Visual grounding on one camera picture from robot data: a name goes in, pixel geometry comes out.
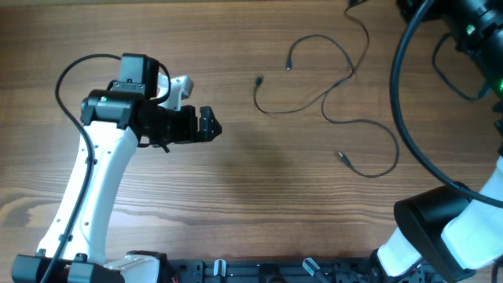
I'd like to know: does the black usb cable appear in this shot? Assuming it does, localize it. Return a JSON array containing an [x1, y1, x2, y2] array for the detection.
[[321, 0, 401, 179]]

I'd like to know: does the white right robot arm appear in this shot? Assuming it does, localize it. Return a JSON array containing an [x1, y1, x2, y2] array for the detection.
[[375, 0, 502, 282]]

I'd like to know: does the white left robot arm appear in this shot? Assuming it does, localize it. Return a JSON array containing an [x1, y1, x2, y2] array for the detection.
[[12, 53, 222, 282]]

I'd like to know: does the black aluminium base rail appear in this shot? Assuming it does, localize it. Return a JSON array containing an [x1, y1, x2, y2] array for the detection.
[[161, 258, 443, 283]]

